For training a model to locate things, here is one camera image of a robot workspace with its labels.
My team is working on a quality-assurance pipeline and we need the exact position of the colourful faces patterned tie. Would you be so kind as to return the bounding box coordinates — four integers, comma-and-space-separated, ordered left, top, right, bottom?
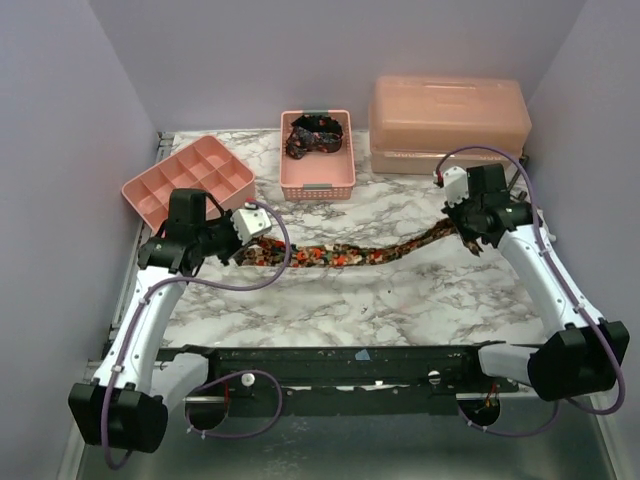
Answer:
235, 219, 457, 269

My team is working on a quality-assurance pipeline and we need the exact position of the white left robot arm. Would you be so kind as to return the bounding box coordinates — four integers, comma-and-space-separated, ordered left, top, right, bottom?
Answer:
68, 188, 242, 453

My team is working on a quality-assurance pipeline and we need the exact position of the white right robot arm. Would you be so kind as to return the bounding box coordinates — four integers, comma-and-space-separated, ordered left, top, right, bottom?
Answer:
437, 164, 629, 401

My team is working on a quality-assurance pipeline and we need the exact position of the pink divided organizer tray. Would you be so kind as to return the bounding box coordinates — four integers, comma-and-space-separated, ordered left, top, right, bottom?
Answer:
121, 135, 256, 231

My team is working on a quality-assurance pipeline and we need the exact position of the large pink storage box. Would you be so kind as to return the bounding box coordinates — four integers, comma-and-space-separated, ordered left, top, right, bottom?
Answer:
368, 75, 532, 175

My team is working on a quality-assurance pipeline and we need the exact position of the pink plastic basket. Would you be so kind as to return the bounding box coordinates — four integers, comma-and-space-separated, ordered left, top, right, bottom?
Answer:
280, 110, 356, 201

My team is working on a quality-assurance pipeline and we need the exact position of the dark floral tie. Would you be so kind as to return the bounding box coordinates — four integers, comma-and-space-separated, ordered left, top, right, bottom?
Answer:
285, 114, 344, 160

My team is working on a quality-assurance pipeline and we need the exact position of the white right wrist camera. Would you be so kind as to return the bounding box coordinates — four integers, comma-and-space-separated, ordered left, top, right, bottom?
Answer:
442, 166, 469, 208

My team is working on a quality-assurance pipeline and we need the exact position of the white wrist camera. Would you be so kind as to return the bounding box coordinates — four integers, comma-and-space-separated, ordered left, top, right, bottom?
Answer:
231, 207, 272, 245
442, 166, 469, 208

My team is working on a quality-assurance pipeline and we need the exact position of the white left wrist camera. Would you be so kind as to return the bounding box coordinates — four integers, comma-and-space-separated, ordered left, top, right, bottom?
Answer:
231, 207, 272, 245

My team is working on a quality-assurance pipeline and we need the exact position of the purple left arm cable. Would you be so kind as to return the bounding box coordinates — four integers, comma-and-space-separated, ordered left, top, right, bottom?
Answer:
99, 199, 292, 471

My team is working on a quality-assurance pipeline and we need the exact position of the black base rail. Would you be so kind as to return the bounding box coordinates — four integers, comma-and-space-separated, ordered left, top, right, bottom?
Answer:
158, 345, 518, 418

